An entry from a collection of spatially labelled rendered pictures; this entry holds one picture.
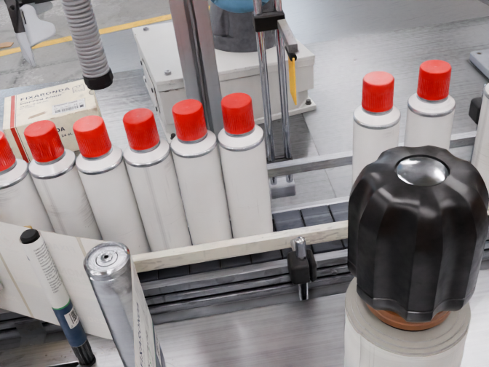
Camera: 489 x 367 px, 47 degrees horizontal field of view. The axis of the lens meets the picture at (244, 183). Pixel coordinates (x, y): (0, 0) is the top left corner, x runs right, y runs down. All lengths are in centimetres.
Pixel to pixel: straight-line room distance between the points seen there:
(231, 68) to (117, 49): 51
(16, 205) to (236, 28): 53
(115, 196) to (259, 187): 16
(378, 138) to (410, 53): 64
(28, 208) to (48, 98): 46
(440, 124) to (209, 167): 26
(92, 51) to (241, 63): 37
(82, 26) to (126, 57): 71
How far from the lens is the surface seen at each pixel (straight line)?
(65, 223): 67
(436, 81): 64
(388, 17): 143
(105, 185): 63
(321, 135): 99
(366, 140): 64
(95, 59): 68
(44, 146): 62
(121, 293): 47
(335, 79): 116
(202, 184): 63
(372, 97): 62
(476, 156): 74
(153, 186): 62
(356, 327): 40
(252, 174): 62
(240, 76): 98
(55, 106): 106
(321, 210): 76
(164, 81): 95
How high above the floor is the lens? 138
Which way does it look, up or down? 38 degrees down
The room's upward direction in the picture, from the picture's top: 7 degrees counter-clockwise
